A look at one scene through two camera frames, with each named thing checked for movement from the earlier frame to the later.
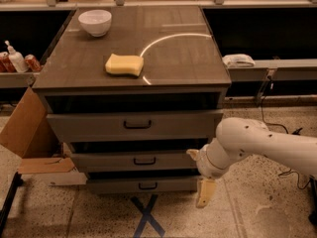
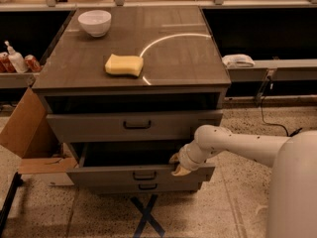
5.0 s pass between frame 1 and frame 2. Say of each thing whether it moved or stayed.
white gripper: moved
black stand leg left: stayed
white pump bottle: stayed
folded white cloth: stayed
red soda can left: stayed
